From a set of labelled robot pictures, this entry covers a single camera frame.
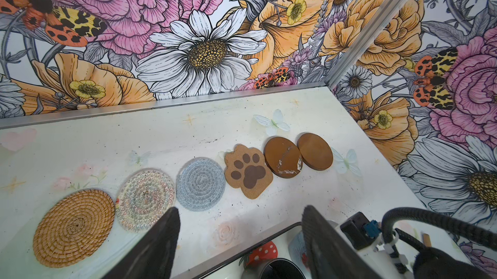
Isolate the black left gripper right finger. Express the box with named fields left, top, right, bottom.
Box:
left=302, top=205, right=381, bottom=278

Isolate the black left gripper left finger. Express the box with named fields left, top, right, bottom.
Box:
left=104, top=206, right=181, bottom=278

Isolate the multicolour woven round coaster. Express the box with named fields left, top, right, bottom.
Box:
left=115, top=168, right=176, bottom=232

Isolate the grey woven round coaster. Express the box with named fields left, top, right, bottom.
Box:
left=176, top=157, right=226, bottom=212

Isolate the scratched brown round wooden coaster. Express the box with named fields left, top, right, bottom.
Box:
left=264, top=137, right=303, bottom=179

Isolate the cork paw print coaster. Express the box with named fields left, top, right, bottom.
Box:
left=225, top=144, right=273, bottom=199

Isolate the tan rattan round coaster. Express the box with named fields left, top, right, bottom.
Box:
left=32, top=189, right=115, bottom=268

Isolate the white strawberry print tray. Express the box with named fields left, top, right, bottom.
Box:
left=174, top=221, right=311, bottom=278

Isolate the black mug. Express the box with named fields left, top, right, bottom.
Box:
left=241, top=258, right=305, bottom=279

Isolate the wooden stick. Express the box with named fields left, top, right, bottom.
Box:
left=421, top=233, right=432, bottom=247

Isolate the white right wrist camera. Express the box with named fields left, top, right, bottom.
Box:
left=337, top=212, right=414, bottom=278

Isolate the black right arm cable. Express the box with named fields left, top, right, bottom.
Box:
left=380, top=206, right=497, bottom=253

